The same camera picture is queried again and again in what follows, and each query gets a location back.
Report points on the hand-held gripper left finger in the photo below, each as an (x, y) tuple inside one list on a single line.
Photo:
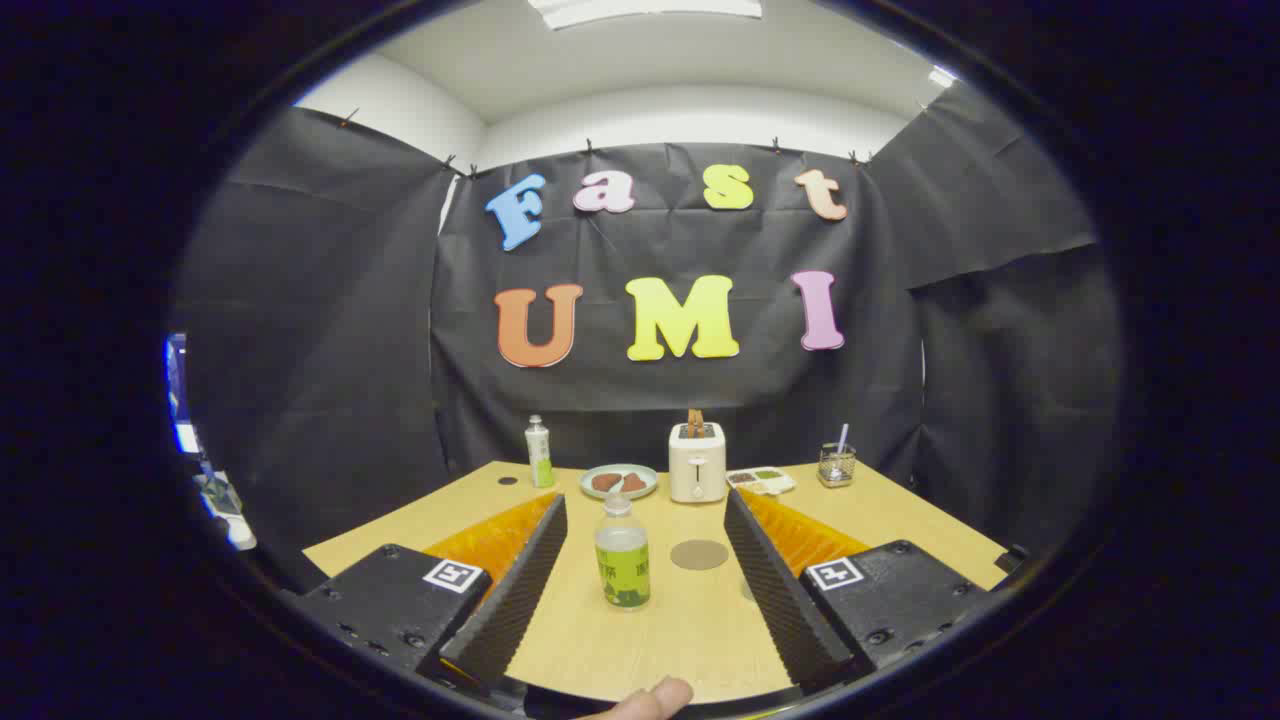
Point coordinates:
[(515, 590)]

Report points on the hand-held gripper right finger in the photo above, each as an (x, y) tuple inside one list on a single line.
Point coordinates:
[(775, 590)]

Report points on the long ceiling light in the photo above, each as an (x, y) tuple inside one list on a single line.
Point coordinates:
[(640, 10)]

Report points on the brown meat slice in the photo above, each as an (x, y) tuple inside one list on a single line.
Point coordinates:
[(605, 482), (634, 483)]

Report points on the black backdrop cloth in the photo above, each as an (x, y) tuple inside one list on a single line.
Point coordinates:
[(330, 300)]

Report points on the pale green plate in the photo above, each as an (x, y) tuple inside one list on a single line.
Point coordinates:
[(618, 494)]

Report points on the round brown coaster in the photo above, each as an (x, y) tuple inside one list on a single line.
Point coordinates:
[(699, 555)]

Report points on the white toaster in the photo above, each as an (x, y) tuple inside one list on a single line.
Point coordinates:
[(697, 470)]

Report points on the small ceiling light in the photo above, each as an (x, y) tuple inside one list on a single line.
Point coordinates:
[(941, 77)]

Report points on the white straw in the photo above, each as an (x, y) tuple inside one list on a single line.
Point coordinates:
[(843, 436)]

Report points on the small white green bottle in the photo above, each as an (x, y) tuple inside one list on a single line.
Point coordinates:
[(540, 460)]

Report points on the green label juice bottle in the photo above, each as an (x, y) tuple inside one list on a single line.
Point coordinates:
[(622, 572)]

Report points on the wooden table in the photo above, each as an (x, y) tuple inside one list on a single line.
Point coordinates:
[(640, 650)]

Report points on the white divided grain tray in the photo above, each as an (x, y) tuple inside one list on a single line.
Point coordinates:
[(762, 482)]

